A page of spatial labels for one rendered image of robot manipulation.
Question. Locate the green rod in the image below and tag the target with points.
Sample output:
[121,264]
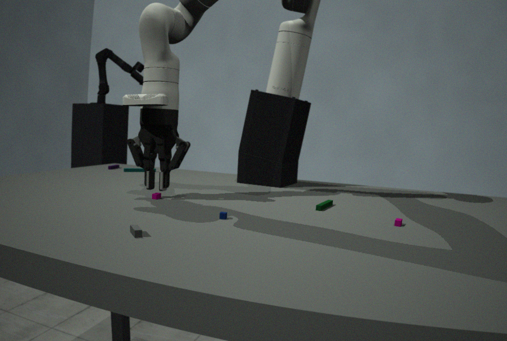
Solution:
[324,205]

